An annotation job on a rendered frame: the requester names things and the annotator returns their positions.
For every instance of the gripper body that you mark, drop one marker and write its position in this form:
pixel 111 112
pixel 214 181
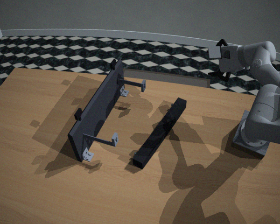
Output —
pixel 232 64

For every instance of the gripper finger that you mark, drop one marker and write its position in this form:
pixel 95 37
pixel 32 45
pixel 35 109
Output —
pixel 220 75
pixel 222 41

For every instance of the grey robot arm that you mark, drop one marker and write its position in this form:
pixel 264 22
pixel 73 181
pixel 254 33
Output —
pixel 263 121

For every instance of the black rectangular bar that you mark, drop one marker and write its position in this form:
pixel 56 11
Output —
pixel 150 146

